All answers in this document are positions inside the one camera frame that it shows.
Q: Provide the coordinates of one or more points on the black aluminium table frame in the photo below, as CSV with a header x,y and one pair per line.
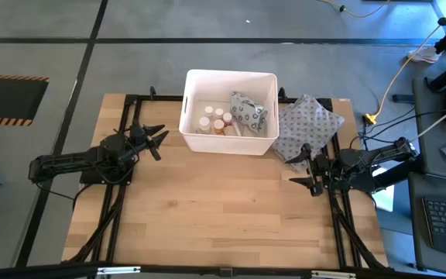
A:
x,y
339,232

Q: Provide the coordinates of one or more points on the person's shoe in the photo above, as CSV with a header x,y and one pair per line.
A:
x,y
424,55

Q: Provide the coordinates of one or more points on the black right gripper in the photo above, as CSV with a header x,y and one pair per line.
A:
x,y
321,172

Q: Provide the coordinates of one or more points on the pink medicine bottle white cap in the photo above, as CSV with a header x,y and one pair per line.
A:
x,y
227,117

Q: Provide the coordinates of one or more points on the black hazard striped floor mat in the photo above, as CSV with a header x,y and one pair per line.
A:
x,y
6,98

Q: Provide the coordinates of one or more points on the white pouch blue cross print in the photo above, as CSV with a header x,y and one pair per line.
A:
x,y
248,112

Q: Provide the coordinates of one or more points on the white perforated plastic basket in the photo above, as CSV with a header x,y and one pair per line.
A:
x,y
227,145

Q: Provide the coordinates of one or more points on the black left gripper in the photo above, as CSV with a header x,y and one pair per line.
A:
x,y
139,139

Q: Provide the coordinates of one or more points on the grey patterned folded cloth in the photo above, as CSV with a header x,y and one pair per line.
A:
x,y
308,124

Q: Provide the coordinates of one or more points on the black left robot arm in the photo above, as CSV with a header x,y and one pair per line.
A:
x,y
72,160

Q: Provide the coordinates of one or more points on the black desk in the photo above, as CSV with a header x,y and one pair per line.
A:
x,y
440,182

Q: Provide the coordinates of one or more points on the orange pill bottle white cap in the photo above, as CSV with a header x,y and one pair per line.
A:
x,y
218,125

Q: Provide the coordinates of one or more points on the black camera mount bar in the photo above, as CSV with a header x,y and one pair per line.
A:
x,y
52,271

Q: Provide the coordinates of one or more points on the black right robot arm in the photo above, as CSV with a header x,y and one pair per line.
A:
x,y
370,159

